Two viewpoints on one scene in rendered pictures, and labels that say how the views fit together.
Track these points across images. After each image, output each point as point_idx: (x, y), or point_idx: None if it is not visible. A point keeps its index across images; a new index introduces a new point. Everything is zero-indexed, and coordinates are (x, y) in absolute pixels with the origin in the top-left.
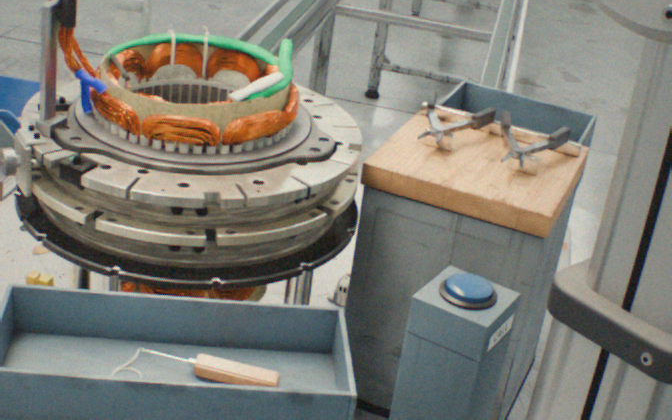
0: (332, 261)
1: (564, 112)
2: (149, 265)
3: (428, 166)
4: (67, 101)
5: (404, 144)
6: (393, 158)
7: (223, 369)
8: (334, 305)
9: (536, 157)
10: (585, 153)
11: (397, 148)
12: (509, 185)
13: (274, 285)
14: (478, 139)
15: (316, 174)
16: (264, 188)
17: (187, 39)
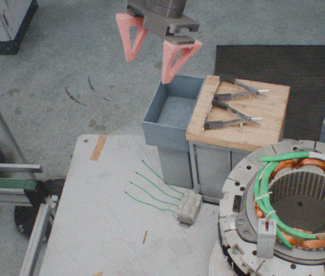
0: (149, 232)
1: (160, 84)
2: None
3: (266, 126)
4: None
5: (245, 137)
6: (264, 138)
7: None
8: (192, 225)
9: (230, 91)
10: (215, 76)
11: (252, 138)
12: (268, 99)
13: (183, 253)
14: (222, 111)
15: None
16: None
17: (270, 204)
